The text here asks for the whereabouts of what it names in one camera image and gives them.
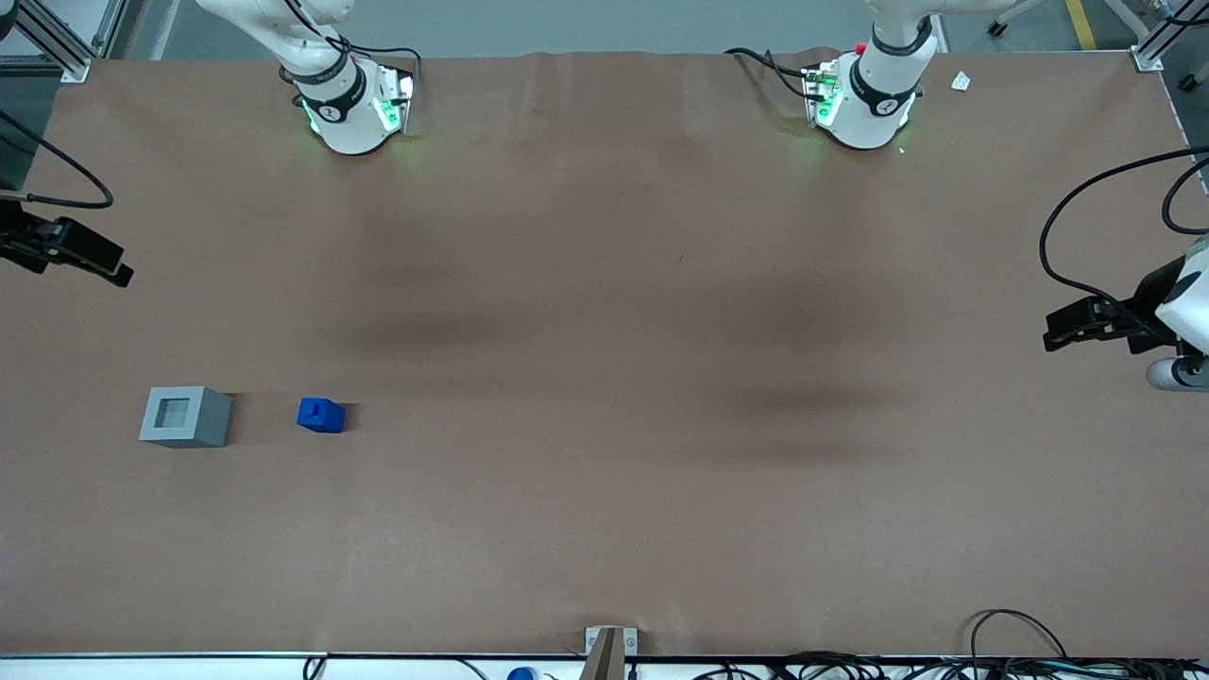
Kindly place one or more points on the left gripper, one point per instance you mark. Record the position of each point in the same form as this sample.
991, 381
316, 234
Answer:
1141, 310

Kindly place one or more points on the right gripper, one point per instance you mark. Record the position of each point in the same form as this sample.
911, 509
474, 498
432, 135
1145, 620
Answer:
21, 242

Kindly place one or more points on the blue plastic part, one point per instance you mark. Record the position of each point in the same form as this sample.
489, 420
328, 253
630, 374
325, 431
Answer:
321, 418

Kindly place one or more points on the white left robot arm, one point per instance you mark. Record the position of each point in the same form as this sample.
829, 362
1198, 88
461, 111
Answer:
864, 113

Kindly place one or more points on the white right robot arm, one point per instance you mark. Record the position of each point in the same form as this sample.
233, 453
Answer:
349, 123

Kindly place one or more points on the gray square base block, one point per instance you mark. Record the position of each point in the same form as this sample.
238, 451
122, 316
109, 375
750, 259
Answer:
212, 423

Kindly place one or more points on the small white paper scrap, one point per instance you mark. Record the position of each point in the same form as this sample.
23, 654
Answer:
961, 82

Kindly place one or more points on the white chair leg with caster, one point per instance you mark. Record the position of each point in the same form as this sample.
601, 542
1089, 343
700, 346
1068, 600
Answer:
997, 28

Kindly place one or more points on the brown paper table cover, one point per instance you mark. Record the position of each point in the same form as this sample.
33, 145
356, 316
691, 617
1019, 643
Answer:
604, 378

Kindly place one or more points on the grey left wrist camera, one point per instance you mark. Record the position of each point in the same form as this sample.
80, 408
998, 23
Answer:
1176, 375

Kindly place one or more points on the aluminium frame profile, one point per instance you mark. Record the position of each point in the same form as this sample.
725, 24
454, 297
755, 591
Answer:
1154, 47
57, 42

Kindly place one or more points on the metal mounting bracket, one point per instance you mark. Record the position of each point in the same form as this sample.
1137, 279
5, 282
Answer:
631, 644

